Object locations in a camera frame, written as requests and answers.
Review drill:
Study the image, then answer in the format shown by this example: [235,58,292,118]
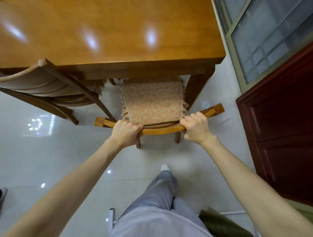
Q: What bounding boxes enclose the person's left hand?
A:
[110,120,145,149]

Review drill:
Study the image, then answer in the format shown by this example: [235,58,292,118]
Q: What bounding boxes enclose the person's right hand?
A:
[180,112,217,146]

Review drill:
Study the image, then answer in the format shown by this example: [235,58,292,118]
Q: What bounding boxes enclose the wooden chair with curved backrest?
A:
[94,76,225,149]

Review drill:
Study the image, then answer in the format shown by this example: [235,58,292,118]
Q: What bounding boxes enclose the person's right forearm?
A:
[201,136,313,237]

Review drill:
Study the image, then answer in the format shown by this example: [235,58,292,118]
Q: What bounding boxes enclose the person's left forearm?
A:
[2,137,128,237]

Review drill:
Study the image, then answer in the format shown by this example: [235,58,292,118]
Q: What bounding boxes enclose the floral pink seat cushion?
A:
[121,76,189,126]

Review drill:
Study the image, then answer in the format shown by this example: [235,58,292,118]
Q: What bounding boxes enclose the grey trousers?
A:
[119,170,204,221]

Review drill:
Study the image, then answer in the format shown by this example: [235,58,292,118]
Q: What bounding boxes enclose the dark red wooden cabinet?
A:
[236,42,313,207]

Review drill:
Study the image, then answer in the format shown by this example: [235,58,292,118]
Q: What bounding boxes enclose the wooden dining table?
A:
[0,0,226,111]

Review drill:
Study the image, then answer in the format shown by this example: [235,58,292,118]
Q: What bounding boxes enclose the white shirt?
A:
[109,206,214,237]

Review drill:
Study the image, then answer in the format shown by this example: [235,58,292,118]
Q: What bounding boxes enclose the metal framed window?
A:
[212,0,313,95]

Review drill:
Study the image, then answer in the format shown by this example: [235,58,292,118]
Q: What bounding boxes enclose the olive green bag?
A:
[198,208,256,237]

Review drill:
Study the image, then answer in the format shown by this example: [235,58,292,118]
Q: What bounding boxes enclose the wooden chair with slatted backrest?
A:
[0,58,116,125]

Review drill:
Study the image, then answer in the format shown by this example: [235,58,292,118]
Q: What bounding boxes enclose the white metal frame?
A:
[108,208,116,230]

